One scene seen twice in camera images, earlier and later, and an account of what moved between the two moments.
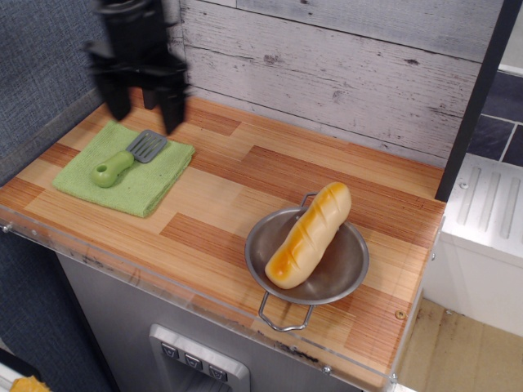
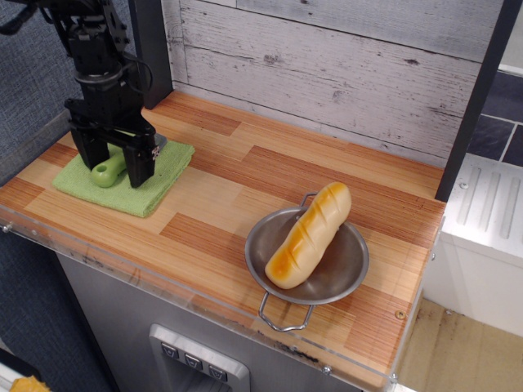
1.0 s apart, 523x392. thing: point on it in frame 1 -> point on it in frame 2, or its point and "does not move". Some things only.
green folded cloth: (141, 187) does not move
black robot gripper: (137, 49) -> (109, 109)
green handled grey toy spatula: (143, 148) does not move
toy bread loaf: (301, 247) does not move
